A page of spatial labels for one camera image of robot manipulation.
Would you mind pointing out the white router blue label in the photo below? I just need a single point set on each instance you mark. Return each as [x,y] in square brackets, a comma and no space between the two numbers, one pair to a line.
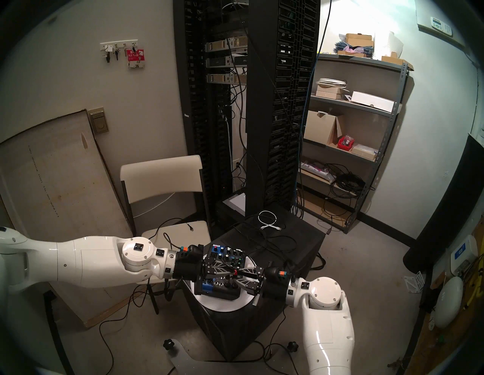
[463,253]

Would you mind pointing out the closed cardboard box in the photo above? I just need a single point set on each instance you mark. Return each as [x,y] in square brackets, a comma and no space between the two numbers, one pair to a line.
[359,39]

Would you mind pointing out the large black foam panel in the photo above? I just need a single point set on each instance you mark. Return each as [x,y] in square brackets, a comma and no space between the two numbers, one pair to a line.
[446,211]

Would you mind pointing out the beige rack unit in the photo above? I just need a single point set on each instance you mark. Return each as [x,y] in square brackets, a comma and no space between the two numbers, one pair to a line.
[219,45]
[221,78]

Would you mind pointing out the pink and blue bag stack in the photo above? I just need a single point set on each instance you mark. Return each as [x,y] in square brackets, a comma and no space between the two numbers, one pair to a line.
[351,50]

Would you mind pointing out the dark hanging key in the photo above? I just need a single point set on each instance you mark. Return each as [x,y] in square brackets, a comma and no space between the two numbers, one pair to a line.
[108,56]
[117,53]

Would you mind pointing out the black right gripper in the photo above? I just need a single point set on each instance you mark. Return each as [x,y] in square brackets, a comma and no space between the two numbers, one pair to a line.
[276,283]

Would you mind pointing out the black and blue audio mixer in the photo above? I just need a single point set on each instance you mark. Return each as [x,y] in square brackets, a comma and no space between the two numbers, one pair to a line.
[221,254]

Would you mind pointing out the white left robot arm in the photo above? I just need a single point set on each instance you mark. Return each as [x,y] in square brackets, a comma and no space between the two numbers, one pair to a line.
[75,261]

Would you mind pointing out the small red bin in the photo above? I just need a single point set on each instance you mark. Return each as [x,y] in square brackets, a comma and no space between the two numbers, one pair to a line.
[345,143]

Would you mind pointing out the grey flat box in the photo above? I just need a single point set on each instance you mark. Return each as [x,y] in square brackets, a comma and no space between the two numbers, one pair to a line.
[236,202]

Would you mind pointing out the black star knob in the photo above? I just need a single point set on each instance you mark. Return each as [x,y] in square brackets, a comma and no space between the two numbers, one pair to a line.
[292,346]
[168,344]

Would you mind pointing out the white lattice bracket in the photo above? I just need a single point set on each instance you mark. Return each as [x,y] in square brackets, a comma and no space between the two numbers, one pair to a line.
[414,281]

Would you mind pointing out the white round plate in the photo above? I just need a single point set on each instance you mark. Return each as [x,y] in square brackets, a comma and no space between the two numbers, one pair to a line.
[223,306]

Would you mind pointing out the beige wall control plate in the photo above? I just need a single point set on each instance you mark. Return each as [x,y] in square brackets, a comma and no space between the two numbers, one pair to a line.
[99,123]

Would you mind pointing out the flat tan box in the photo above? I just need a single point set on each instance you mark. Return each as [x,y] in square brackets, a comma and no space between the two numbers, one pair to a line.
[363,151]

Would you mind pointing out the black server rack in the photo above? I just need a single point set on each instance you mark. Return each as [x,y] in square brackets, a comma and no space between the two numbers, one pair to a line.
[264,113]

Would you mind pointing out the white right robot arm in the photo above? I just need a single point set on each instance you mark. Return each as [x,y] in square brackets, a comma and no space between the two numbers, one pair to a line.
[329,325]

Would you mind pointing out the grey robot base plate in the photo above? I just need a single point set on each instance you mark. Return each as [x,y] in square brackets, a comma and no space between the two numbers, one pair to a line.
[185,359]

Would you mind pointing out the flat brown cardboard sheet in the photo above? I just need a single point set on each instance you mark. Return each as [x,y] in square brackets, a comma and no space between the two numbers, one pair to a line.
[321,206]

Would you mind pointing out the white and pink package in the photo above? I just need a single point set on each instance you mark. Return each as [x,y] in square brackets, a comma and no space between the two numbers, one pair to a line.
[315,168]

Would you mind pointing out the white oval device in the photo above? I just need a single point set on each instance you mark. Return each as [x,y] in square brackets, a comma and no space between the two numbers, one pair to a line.
[448,302]

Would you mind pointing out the beige folding chair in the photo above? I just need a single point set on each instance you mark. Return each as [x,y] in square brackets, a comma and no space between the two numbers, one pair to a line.
[159,177]

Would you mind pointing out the dark grey rack unit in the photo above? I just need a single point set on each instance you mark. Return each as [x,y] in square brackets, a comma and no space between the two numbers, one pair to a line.
[223,61]

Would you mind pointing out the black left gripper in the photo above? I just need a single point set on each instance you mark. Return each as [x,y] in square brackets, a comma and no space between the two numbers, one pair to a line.
[190,264]

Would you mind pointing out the grey metal shelf unit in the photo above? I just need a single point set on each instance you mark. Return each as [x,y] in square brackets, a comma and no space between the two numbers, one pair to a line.
[359,61]

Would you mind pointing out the white key hook rack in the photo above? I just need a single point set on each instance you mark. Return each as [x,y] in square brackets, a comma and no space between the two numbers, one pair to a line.
[121,44]

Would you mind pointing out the white paper bag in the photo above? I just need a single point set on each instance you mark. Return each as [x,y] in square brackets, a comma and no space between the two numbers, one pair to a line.
[389,43]

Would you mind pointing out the open cardboard box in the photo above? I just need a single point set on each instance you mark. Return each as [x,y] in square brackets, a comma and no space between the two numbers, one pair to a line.
[319,128]

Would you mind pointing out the white flat box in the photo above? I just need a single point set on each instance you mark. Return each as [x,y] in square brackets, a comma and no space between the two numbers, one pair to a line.
[372,100]

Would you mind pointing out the small beige box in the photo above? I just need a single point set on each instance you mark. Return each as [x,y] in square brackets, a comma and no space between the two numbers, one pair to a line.
[329,94]

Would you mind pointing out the white alarm keypad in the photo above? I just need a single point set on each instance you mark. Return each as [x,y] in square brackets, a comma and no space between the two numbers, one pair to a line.
[440,25]

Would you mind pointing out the large pale wooden board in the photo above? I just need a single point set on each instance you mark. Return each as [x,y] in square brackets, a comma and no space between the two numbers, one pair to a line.
[56,181]

